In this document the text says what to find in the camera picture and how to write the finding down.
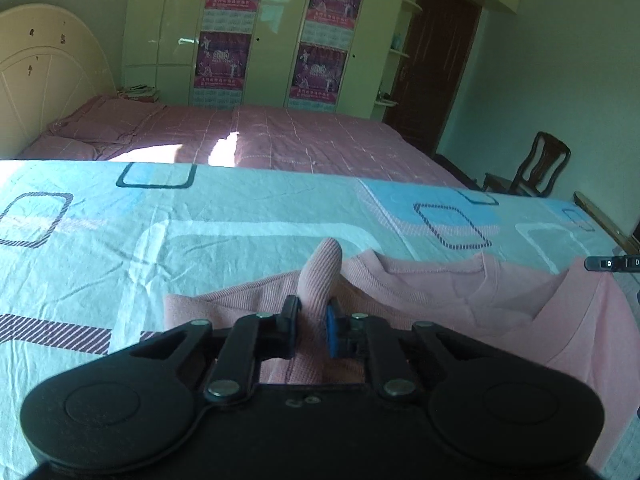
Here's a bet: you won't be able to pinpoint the cream corner shelves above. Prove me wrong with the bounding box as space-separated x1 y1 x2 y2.
377 0 424 109

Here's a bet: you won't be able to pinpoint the dark brown door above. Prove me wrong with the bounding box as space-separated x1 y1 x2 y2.
382 0 484 159

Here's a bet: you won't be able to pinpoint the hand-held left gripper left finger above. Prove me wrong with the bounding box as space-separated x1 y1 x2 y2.
125 296 301 403

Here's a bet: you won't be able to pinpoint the cream wardrobe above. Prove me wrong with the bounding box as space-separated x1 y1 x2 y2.
122 0 527 122

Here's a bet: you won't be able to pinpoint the dark wooden chair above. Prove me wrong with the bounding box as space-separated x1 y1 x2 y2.
482 131 571 199

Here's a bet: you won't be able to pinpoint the stack of books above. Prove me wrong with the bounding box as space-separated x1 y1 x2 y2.
117 85 161 104

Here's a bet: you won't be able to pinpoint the patterned light blue bed sheet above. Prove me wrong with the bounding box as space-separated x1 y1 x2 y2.
0 160 640 480

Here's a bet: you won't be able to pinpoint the pink checked bed cover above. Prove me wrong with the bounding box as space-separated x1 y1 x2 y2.
17 94 473 192

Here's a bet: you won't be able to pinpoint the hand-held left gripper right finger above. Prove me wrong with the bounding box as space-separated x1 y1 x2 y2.
325 302 506 401

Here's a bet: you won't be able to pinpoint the pink sweatshirt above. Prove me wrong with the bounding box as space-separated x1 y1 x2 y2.
164 238 640 433

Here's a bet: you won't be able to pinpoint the cream wooden headboard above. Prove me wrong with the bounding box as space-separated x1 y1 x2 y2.
0 4 119 161

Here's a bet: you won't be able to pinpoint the pink pillow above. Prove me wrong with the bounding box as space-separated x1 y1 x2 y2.
49 96 167 145
19 134 98 162

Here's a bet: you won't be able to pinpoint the wooden bed footboard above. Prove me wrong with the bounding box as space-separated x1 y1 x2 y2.
573 191 640 257

